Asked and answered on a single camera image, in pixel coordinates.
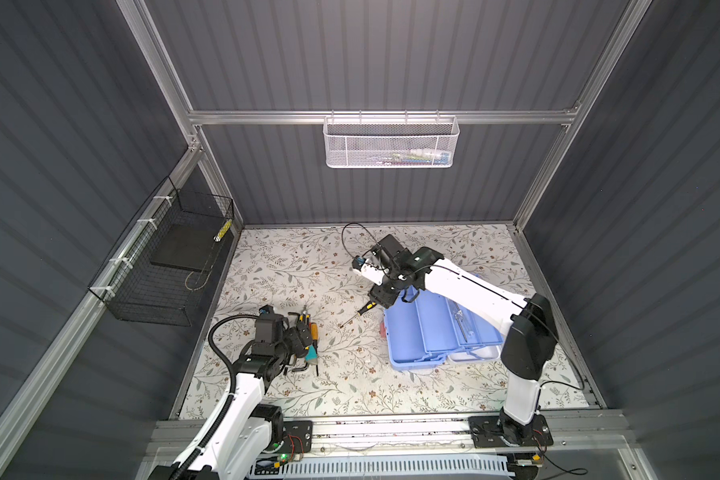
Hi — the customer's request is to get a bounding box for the yellow black screwdriver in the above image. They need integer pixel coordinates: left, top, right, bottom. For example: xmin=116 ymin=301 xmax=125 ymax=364
xmin=339 ymin=301 xmax=378 ymax=329

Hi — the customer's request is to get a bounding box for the white blue plastic toolbox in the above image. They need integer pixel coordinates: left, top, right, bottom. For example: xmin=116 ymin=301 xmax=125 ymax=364
xmin=383 ymin=289 xmax=504 ymax=371

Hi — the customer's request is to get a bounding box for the clear handled screwdriver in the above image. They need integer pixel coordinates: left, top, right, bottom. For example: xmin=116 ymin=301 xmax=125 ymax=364
xmin=449 ymin=302 xmax=469 ymax=344

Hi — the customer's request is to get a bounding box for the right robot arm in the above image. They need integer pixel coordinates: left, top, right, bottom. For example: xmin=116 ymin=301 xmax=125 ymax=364
xmin=351 ymin=234 xmax=559 ymax=446

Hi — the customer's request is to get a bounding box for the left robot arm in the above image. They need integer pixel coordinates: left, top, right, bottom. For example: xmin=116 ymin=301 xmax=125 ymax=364
xmin=149 ymin=305 xmax=314 ymax=479

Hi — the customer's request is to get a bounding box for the yellow black utility knife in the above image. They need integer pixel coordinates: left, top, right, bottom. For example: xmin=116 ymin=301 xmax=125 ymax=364
xmin=296 ymin=310 xmax=312 ymax=352

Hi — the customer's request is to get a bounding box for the yellow marker in basket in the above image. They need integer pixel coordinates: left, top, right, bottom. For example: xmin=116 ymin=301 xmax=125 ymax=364
xmin=214 ymin=219 xmax=233 ymax=242

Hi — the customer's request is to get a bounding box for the black pad in basket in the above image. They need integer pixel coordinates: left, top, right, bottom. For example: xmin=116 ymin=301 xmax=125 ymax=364
xmin=150 ymin=224 xmax=222 ymax=273

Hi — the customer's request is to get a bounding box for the orange handled tool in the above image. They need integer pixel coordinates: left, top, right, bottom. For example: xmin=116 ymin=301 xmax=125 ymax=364
xmin=310 ymin=322 xmax=319 ymax=376

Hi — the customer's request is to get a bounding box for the teal handled tool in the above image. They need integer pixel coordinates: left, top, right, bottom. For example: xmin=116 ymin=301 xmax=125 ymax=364
xmin=305 ymin=347 xmax=318 ymax=365

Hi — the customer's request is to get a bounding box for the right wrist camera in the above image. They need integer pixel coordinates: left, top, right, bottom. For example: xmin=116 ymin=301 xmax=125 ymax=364
xmin=351 ymin=256 xmax=388 ymax=286

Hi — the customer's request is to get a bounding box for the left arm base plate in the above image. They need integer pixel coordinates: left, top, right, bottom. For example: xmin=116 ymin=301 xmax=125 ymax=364
xmin=260 ymin=420 xmax=314 ymax=456

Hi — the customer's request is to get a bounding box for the black wire basket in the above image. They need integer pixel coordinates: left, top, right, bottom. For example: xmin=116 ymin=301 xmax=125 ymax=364
xmin=89 ymin=181 xmax=235 ymax=327

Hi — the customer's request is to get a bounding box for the white wire mesh basket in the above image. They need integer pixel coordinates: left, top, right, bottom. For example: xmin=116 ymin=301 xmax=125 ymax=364
xmin=322 ymin=115 xmax=460 ymax=169

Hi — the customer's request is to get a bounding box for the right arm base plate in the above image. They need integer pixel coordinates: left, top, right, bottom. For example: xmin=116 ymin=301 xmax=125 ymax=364
xmin=467 ymin=411 xmax=554 ymax=448

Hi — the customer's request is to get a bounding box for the white perforated cable duct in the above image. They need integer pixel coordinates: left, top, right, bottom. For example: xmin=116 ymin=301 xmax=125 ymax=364
xmin=246 ymin=453 xmax=515 ymax=479

